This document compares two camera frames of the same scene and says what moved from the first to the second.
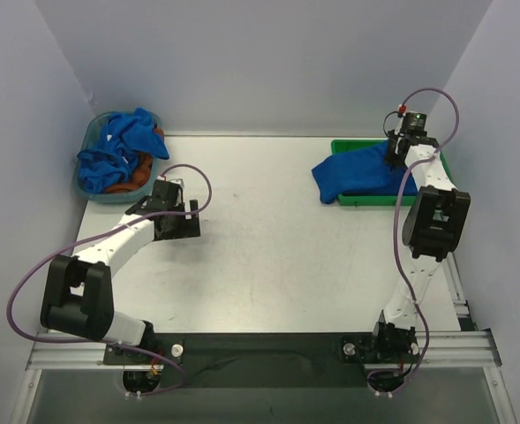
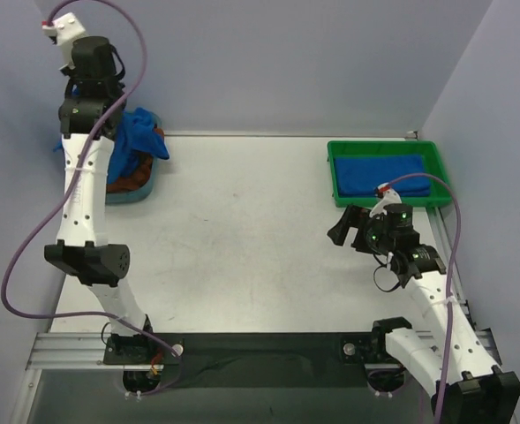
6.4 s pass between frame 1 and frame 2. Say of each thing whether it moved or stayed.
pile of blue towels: stayed
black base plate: stayed
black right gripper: moved
